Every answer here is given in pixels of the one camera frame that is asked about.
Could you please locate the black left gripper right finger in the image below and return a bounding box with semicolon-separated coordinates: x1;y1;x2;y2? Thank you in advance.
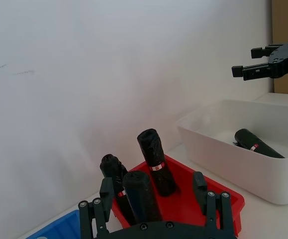
192;171;234;235

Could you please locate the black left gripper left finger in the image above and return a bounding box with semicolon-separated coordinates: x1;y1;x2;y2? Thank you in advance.
78;177;115;239

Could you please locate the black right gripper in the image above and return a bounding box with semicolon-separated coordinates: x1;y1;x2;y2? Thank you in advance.
231;41;288;82

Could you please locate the red plastic tray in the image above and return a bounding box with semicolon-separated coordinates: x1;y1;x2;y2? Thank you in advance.
111;154;245;238

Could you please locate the black bag roll, white label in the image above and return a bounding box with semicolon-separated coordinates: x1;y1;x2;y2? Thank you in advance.
100;154;137;226
137;128;178;198
234;128;286;159

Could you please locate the thick black bag roll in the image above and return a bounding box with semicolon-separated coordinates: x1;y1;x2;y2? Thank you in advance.
122;171;163;224

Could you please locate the white plastic bin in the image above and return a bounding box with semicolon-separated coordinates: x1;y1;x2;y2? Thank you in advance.
177;99;288;206

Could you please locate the brown board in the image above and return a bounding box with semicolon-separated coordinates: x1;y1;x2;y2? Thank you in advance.
272;0;288;96

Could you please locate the blue plastic tray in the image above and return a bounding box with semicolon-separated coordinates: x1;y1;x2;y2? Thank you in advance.
25;209;81;239

